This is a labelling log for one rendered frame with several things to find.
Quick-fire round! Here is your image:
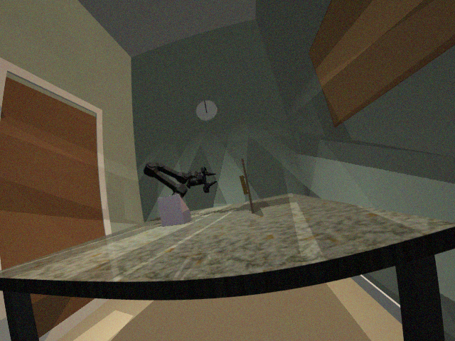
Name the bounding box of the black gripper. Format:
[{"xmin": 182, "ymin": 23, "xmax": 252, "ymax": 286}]
[{"xmin": 194, "ymin": 166, "xmax": 217, "ymax": 193}]

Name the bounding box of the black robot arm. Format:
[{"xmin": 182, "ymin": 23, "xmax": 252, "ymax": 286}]
[{"xmin": 144, "ymin": 162, "xmax": 203, "ymax": 198}]

